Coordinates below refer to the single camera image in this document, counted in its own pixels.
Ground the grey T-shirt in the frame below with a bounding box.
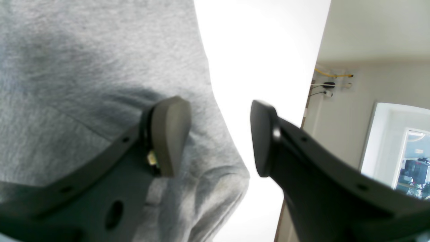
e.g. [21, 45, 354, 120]
[1, 0, 249, 242]

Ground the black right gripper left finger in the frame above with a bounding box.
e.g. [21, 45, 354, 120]
[0, 96, 191, 242]

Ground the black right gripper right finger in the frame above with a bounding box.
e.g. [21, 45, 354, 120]
[250, 100, 430, 242]

